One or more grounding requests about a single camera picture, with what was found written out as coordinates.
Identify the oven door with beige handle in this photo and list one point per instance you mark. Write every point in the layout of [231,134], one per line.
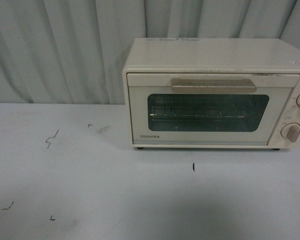
[263,96]

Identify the cream Toshiba toaster oven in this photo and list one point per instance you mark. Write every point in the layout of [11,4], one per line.
[218,56]

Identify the lower beige oven knob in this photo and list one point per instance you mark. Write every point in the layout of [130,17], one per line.
[291,132]

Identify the white curtain backdrop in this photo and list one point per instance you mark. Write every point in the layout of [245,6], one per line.
[73,51]

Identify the wire oven rack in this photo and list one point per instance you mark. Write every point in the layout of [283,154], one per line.
[169,105]

